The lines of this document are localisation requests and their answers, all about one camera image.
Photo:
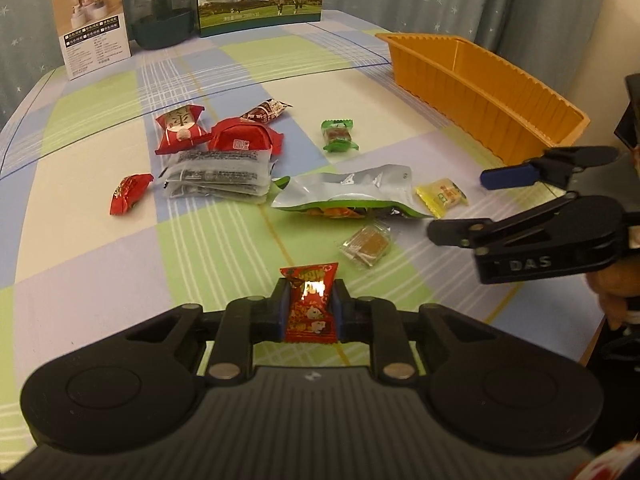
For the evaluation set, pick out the person's right hand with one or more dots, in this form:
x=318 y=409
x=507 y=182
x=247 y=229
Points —
x=613 y=286

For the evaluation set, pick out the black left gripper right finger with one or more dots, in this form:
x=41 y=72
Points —
x=377 y=323

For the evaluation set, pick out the brown red candy wrapper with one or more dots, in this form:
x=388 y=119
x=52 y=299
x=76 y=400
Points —
x=267 y=111

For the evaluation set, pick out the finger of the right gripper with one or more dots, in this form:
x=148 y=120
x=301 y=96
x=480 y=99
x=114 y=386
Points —
x=591 y=226
x=556 y=167

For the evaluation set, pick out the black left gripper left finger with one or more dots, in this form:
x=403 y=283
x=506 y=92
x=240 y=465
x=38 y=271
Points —
x=242 y=324

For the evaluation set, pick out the blue star curtain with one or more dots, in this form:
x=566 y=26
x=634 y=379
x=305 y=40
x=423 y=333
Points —
x=547 y=38

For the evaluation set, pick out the red pouch snack packet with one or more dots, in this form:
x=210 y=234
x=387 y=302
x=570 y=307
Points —
x=241 y=134

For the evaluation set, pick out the red cartoon candy packet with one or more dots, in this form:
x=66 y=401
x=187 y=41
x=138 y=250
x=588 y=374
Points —
x=310 y=319

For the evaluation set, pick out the orange plastic tray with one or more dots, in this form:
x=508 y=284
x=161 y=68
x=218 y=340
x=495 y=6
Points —
x=511 y=113

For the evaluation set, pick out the red santa snack packet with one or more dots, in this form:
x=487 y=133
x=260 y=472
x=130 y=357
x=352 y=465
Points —
x=181 y=129

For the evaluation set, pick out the green wrapped candy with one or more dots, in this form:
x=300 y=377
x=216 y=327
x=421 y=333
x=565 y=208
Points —
x=337 y=135

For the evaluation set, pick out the small red candy packet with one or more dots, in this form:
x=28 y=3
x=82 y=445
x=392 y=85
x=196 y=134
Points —
x=129 y=191

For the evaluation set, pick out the white product box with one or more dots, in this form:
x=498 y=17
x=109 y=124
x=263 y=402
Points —
x=92 y=34

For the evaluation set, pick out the white sachet stack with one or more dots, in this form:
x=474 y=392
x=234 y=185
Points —
x=244 y=176

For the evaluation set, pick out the silver green snack bag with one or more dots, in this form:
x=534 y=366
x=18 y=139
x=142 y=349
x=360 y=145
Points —
x=384 y=191

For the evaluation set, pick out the checkered tablecloth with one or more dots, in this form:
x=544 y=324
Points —
x=72 y=274

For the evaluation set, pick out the dark glass jar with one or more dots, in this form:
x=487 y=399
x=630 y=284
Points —
x=160 y=24

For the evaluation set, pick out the clear brown candy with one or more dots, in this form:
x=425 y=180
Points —
x=368 y=245

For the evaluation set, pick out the yellow candy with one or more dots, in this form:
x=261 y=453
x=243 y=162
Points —
x=440 y=196

